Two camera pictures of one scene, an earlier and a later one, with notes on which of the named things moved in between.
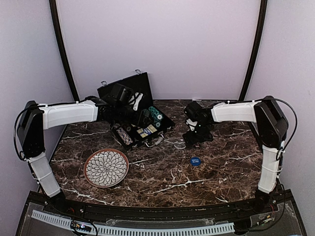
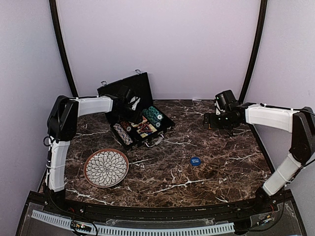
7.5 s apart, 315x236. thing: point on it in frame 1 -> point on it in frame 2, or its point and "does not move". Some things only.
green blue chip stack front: [157, 123] does not move
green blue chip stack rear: [155, 113] does not move
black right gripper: [190, 139] -> [213, 124]
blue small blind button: [195, 161] does not move
